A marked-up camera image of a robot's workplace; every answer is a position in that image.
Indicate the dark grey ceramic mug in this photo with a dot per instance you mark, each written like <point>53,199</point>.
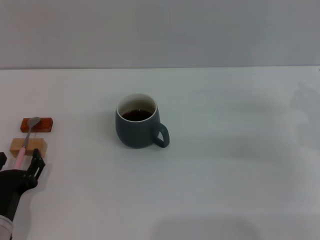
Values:
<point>135,135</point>

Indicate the light wooden block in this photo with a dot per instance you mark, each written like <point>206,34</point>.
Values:
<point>37,147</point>

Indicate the red-brown wooden block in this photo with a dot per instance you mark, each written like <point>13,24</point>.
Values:
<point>45,125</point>

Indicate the dark coffee liquid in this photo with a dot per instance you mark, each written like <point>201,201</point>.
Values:
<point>137,115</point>

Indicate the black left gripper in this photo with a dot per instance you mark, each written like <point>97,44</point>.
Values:
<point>12,185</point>

